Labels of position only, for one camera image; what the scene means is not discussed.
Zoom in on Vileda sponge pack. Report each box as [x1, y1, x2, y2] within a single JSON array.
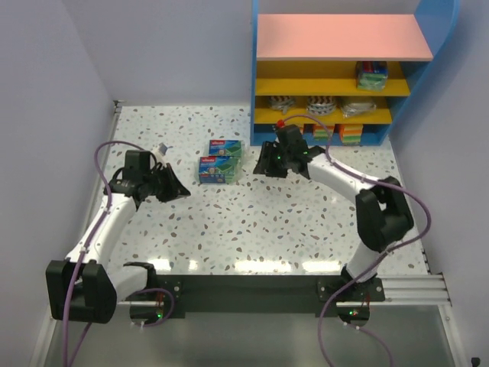
[[355, 61, 388, 91], [208, 139, 243, 158], [198, 156, 241, 184]]

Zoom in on pink striped sponge pack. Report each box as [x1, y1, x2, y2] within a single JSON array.
[[267, 96, 296, 115], [306, 96, 337, 116]]

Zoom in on Scrub Daddy sponge small pack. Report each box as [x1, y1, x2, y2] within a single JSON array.
[[338, 124, 364, 145]]

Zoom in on grey mesh sponge pack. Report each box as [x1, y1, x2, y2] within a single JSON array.
[[339, 96, 377, 119]]

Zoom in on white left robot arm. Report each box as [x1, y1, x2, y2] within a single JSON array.
[[46, 145, 190, 323]]

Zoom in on blue shelf unit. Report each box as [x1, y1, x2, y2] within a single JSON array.
[[250, 1, 460, 146]]

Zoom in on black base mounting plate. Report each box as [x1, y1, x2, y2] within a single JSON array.
[[129, 273, 387, 320]]

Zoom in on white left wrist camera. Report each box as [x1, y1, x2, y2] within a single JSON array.
[[151, 143, 168, 165]]

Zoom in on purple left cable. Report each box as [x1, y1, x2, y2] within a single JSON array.
[[63, 141, 176, 366]]

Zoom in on purple cable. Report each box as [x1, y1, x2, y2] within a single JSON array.
[[63, 141, 176, 366], [275, 114, 433, 367]]

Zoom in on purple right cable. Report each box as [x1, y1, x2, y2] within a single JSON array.
[[275, 114, 433, 367]]

